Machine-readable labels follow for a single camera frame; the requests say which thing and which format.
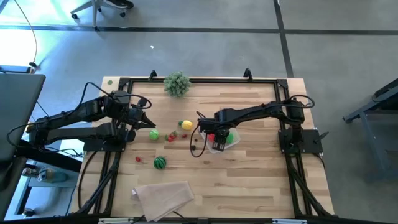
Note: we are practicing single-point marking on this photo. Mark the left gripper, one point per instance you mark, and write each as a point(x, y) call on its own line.
point(133, 116)

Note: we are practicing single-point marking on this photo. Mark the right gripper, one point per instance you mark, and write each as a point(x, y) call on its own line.
point(217, 126)

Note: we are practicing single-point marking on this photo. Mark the light green toy lime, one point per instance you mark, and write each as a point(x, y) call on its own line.
point(154, 135)

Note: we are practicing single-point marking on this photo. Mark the clear plastic tupperware container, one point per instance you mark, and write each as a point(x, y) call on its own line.
point(208, 148)

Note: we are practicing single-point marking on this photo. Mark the red toy cherry tomato cluster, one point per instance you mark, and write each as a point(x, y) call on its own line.
point(170, 137)

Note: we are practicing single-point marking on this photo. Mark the yellow toy lemon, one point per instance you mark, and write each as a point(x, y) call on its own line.
point(187, 125)

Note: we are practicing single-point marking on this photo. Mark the green striped toy watermelon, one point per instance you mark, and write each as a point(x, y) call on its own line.
point(160, 162)

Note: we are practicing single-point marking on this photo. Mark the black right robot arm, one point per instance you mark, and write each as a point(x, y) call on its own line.
point(258, 111)

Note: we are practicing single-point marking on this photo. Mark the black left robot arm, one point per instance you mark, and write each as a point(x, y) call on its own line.
point(77, 112)

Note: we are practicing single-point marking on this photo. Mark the black toy blackberry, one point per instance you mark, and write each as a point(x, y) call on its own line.
point(193, 147)

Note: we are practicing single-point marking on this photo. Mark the black table clamp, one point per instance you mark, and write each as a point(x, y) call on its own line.
point(247, 74)
point(153, 75)

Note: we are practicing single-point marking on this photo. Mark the potted artificial green plant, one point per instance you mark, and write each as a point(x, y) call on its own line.
point(177, 84)

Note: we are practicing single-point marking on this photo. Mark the beige folded cloth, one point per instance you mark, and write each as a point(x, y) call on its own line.
point(161, 199)

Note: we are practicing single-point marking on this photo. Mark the white paper sheet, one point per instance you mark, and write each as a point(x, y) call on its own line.
point(71, 151)

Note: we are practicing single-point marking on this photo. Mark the white label strip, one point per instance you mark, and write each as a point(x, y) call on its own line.
point(289, 221)
point(116, 220)

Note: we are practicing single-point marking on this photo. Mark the teal water bottle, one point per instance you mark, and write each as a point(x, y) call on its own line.
point(51, 175)

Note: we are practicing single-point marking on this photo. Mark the office chair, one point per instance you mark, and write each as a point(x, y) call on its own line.
point(94, 12)

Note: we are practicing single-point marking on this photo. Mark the dark grey side desk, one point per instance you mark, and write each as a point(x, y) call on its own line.
point(18, 109)

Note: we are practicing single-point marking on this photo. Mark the dark blue metal cart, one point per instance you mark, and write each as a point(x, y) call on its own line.
point(367, 113)

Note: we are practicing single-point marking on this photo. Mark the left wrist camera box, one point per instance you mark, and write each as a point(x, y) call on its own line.
point(131, 136)

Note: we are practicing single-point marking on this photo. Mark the black aluminium table frame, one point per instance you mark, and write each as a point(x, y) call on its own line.
point(217, 81)

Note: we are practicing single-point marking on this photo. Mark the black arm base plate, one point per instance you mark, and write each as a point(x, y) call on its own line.
point(311, 140)
point(93, 144)

